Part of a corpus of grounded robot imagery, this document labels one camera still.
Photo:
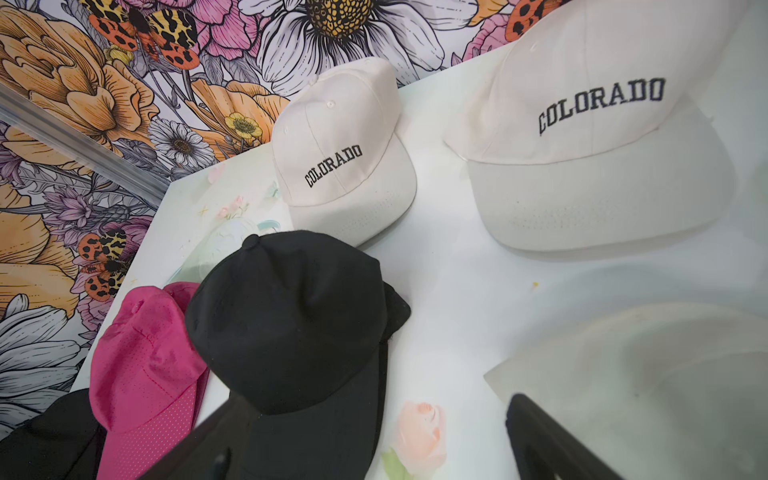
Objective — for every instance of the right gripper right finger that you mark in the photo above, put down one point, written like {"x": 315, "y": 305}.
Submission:
{"x": 543, "y": 449}

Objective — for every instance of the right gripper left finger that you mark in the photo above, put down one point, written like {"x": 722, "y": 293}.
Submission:
{"x": 213, "y": 450}

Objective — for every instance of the pink cap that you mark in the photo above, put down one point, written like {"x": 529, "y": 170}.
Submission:
{"x": 145, "y": 379}

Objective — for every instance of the black cap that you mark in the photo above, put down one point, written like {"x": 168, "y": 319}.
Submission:
{"x": 65, "y": 442}
{"x": 297, "y": 323}

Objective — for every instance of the white Colorado cap front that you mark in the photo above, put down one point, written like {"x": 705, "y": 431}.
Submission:
{"x": 661, "y": 391}

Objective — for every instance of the white colorado cap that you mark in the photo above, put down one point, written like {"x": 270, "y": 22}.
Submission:
{"x": 341, "y": 168}
{"x": 661, "y": 391}
{"x": 587, "y": 133}

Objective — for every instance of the white Colorado cap back centre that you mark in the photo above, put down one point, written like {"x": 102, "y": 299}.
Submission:
{"x": 341, "y": 168}

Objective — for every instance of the white Colorado cap back right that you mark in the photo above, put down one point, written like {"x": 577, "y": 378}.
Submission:
{"x": 587, "y": 133}

